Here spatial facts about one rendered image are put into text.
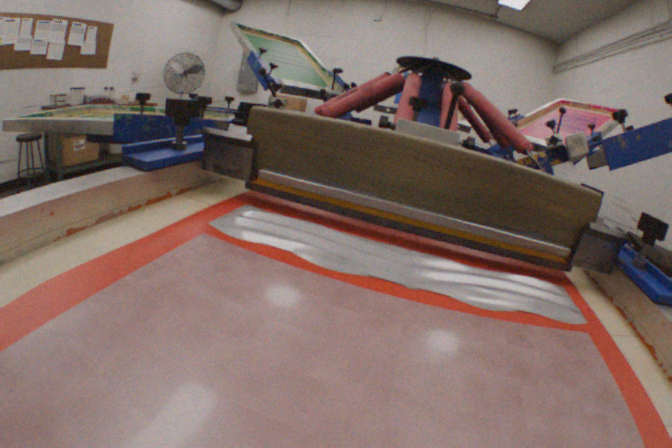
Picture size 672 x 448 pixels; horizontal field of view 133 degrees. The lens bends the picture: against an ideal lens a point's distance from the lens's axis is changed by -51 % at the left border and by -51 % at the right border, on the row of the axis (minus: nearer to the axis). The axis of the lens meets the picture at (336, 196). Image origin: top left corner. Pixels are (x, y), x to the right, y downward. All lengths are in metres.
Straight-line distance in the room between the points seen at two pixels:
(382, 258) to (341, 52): 4.53
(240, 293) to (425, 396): 0.12
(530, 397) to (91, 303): 0.25
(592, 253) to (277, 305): 0.32
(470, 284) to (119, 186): 0.32
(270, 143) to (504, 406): 0.31
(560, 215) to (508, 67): 4.46
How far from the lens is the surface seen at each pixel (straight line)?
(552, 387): 0.20
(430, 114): 1.09
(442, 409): 0.15
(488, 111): 0.97
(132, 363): 0.15
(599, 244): 0.37
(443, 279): 0.25
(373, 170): 0.29
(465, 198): 0.29
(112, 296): 0.19
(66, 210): 0.26
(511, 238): 0.31
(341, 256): 0.24
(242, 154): 0.33
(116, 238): 0.26
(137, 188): 0.30
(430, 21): 4.72
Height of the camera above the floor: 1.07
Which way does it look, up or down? 17 degrees down
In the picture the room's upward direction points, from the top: 11 degrees clockwise
